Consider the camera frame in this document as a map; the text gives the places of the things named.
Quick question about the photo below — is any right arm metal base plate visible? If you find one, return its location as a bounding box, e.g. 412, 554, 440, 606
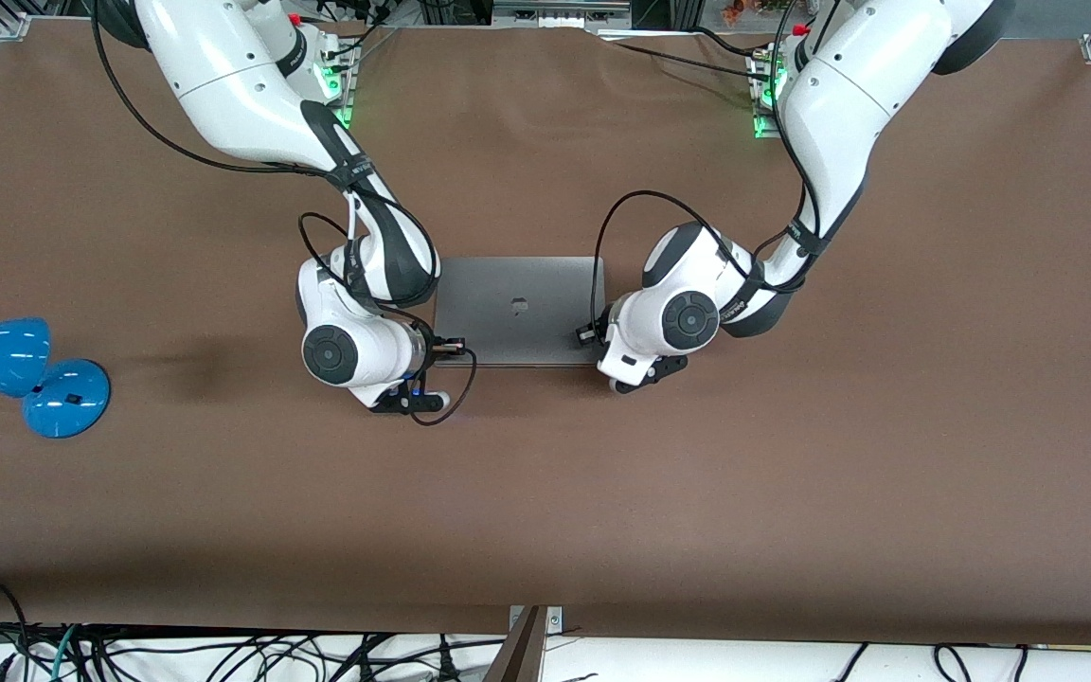
313, 38, 357, 130

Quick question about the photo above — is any brown table mat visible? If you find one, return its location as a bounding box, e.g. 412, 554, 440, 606
0, 19, 1091, 647

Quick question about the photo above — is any dark camera post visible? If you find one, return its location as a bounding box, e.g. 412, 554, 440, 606
482, 606, 547, 682

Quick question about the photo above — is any teal cable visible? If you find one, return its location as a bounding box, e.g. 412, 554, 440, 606
51, 623, 80, 682

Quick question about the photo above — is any short black base cable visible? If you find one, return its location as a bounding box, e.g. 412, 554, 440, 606
688, 26, 766, 60

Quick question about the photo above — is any small metal bracket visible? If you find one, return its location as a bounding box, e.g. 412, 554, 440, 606
508, 606, 563, 634

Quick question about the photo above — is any aluminium frame bar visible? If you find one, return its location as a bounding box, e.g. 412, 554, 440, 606
492, 0, 634, 31

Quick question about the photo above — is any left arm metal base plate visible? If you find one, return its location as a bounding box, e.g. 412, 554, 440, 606
749, 52, 785, 140

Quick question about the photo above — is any grey laptop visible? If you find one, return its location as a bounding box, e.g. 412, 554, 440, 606
433, 256, 606, 368

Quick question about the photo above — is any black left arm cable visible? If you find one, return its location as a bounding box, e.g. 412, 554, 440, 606
590, 0, 840, 329

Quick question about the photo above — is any long black base cable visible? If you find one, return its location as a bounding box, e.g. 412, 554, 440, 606
602, 38, 774, 82

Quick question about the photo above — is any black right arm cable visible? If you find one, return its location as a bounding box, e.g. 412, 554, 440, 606
91, 0, 480, 427

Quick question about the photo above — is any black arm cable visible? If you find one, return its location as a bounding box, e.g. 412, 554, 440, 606
590, 0, 840, 329
91, 0, 480, 427

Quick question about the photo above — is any blue desk lamp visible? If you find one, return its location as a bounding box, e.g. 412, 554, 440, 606
0, 317, 113, 440

